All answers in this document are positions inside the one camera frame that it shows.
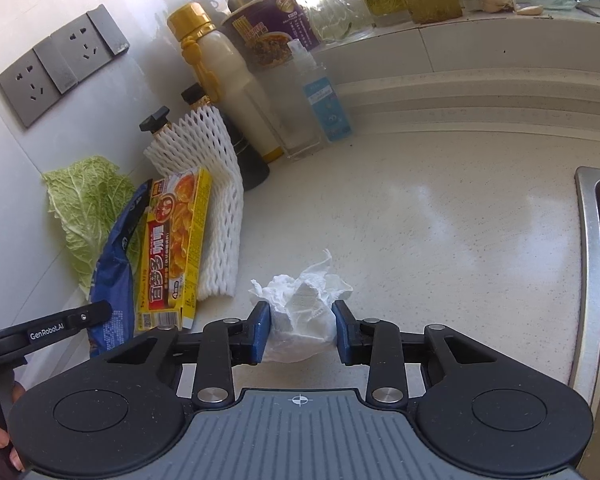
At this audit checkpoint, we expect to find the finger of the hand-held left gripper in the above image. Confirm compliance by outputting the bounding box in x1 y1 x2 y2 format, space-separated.
25 300 114 348

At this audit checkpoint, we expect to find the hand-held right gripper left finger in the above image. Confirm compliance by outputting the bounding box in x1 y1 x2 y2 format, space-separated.
97 301 272 409

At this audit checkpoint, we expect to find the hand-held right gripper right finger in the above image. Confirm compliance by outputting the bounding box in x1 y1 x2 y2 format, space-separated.
331 300 513 409

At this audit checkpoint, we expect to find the white tissue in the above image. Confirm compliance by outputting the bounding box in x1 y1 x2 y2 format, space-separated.
249 248 355 364

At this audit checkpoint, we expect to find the blue snack bag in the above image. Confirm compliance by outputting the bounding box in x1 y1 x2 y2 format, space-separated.
87 179 153 359

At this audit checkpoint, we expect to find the napa cabbage leaf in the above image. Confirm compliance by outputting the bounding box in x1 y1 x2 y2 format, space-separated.
42 156 140 299

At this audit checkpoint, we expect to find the yellow curry box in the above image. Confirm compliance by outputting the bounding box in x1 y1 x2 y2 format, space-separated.
135 167 213 332

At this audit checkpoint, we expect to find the white foam net sleeve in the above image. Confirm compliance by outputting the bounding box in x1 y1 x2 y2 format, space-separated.
143 102 245 302

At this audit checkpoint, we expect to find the dark bottle with gold neck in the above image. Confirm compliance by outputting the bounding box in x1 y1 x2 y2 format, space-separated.
181 83 271 192

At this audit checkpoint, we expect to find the dark bottle with black cap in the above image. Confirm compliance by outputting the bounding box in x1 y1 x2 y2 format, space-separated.
139 106 173 136

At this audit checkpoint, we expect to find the clear spray bottle blue label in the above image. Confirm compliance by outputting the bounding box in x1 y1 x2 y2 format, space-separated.
279 39 355 162

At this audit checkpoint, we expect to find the white sauce bottle yellow cap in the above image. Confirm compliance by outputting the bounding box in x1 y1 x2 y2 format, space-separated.
167 2 286 163

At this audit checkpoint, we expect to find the stainless steel sink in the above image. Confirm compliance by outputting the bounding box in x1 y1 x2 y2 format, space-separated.
571 165 600 413

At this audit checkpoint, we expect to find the purple instant noodle cup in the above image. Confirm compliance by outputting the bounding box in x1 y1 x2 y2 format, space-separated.
221 0 324 70

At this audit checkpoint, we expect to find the clear glass dish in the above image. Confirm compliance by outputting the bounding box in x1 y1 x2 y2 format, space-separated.
300 0 377 45

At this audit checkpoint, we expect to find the grey wall socket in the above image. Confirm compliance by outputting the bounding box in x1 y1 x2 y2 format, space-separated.
49 4 131 83
0 37 79 129

